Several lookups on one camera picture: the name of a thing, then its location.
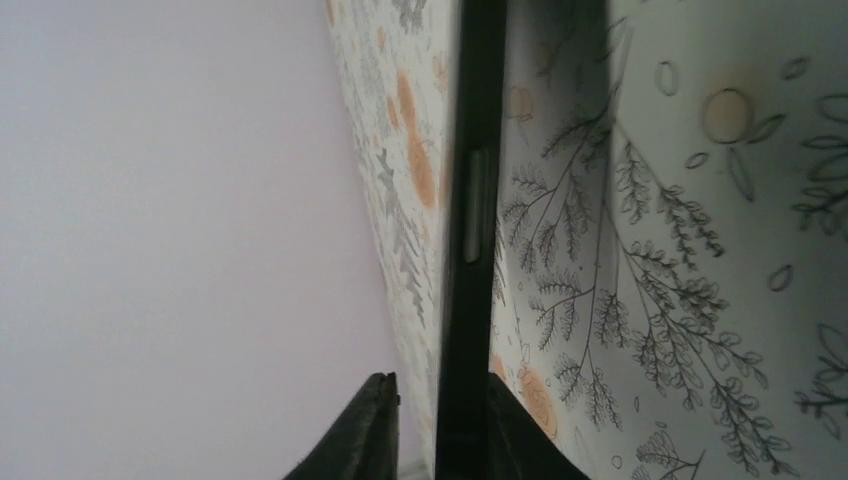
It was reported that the black phone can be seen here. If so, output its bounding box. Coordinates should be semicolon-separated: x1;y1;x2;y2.
434;1;509;479

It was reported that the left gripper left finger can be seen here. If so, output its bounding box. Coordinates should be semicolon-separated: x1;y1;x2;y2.
285;372;400;480

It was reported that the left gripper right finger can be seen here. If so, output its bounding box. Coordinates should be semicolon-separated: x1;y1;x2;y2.
487;373;587;480

